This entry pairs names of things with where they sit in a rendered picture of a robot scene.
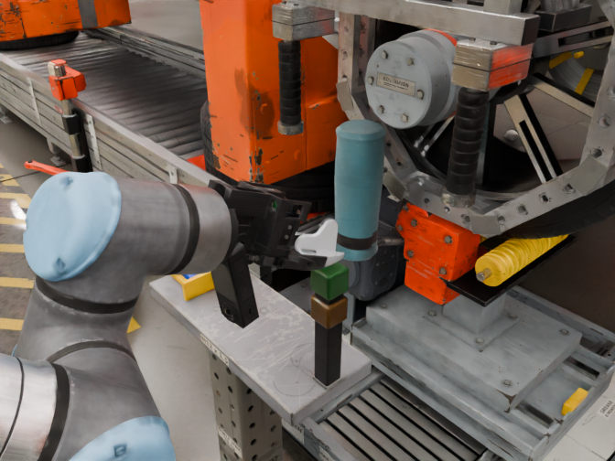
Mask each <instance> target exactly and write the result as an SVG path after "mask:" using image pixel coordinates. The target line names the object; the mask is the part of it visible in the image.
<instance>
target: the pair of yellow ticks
mask: <svg viewBox="0 0 615 461"><path fill-rule="evenodd" d="M571 57H573V56H572V55H571V53H570V52H567V53H563V54H561V55H560V56H558V57H556V58H555V59H552V60H550V63H549V67H550V69H552V68H553V67H555V66H556V65H558V64H560V63H562V62H563V61H565V60H567V59H569V58H571ZM593 71H594V70H592V69H589V68H587V69H586V70H585V72H584V74H583V76H582V78H581V80H580V82H579V84H578V86H577V88H576V90H575V92H577V93H578V94H580V95H581V94H582V92H583V90H584V89H585V87H586V85H587V84H588V81H589V79H590V77H591V75H592V73H593Z"/></svg>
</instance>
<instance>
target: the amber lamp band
mask: <svg viewBox="0 0 615 461"><path fill-rule="evenodd" d="M347 313H348V298H347V297H346V296H343V298H341V299H340V300H339V301H337V302H335V303H333V304H332V305H327V304H325V303H324V302H322V301H321V300H319V299H318V298H316V297H315V295H312V296H311V298H310V316H311V318H313V319H314V320H315V321H317V322H318V323H320V324H321V325H322V326H323V327H325V328H326V329H330V328H332V327H335V326H336V325H337V324H339V323H340V322H342V321H344V320H345V319H346V318H347Z"/></svg>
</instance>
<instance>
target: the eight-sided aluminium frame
mask: <svg viewBox="0 0 615 461"><path fill-rule="evenodd" d="M597 2H598V3H599V6H600V7H601V9H602V11H603V12H604V14H605V15H606V17H607V19H608V20H609V22H610V23H611V25H612V26H613V28H614V34H613V38H612V41H611V45H610V51H609V55H608V58H607V62H606V66H605V69H604V72H603V76H602V80H601V84H600V86H599V93H598V97H597V100H596V103H595V107H594V111H593V114H592V118H591V122H590V125H589V128H588V135H587V139H586V142H585V145H584V149H583V153H582V156H581V159H580V163H579V166H577V167H575V168H573V169H571V170H569V171H567V172H566V173H564V174H562V175H560V176H558V177H555V178H553V179H551V180H550V181H548V182H546V183H544V184H543V185H541V186H539V187H537V188H534V189H532V190H530V191H528V192H526V193H524V194H522V195H521V196H519V197H517V198H514V199H512V200H510V201H508V202H506V203H504V204H500V203H498V202H495V201H493V200H490V199H488V198H485V197H482V196H480V195H476V200H475V204H474V205H473V206H472V207H469V208H464V209H460V208H453V207H450V206H448V205H446V204H444V203H443V202H442V201H441V191H442V187H443V186H444V185H446V182H445V181H443V180H440V179H438V178H435V177H431V176H430V175H427V174H425V173H422V172H420V171H418V170H417V169H416V167H415V164H414V163H413V161H412V159H411V157H410V155H409V154H408V153H407V151H406V149H405V147H404V145H403V143H402V141H401V140H400V138H399V136H398V134H397V133H396V131H395V129H394V128H393V127H391V126H389V125H388V124H386V123H384V122H383V121H382V120H381V119H380V118H379V117H378V116H377V115H376V113H375V112H374V110H373V109H372V106H371V105H370V103H369V100H368V97H367V93H366V89H365V72H366V68H367V64H368V61H369V59H370V57H371V55H372V54H373V52H374V38H375V22H376V18H372V17H367V16H359V15H354V14H349V13H344V12H340V22H339V56H338V83H336V87H337V98H338V100H339V102H340V106H341V109H342V110H343V111H344V112H345V113H346V115H347V116H348V118H349V120H350V121H351V120H368V121H373V122H377V123H379V124H380V125H381V126H382V127H383V128H384V129H385V130H386V136H385V138H384V165H383V184H384V185H385V186H386V187H387V189H388V191H389V193H390V194H391V195H392V196H395V197H397V198H398V199H399V200H400V201H401V200H403V198H405V199H406V200H408V201H409V202H411V203H412V204H414V205H416V206H418V207H419V208H420V209H424V210H426V211H428V212H431V213H433V214H435V215H437V216H439V217H441V218H443V219H445V220H448V221H451V222H453V223H455V224H457V225H459V226H461V227H463V228H465V229H467V230H470V231H472V233H473V234H479V235H481V236H483V237H485V238H488V239H489V238H490V237H493V236H495V235H500V234H502V233H504V232H505V231H507V230H508V229H511V228H513V227H515V226H517V225H520V224H522V223H524V222H526V221H528V220H531V219H533V218H535V217H537V216H540V215H542V214H544V213H546V212H548V211H550V210H552V209H555V208H558V207H560V206H562V205H564V204H566V203H568V202H570V201H572V200H574V199H577V198H580V197H582V196H587V195H588V194H590V193H592V192H593V191H595V190H597V189H599V188H602V187H604V186H605V185H607V184H609V182H611V181H612V180H614V179H615V0H597Z"/></svg>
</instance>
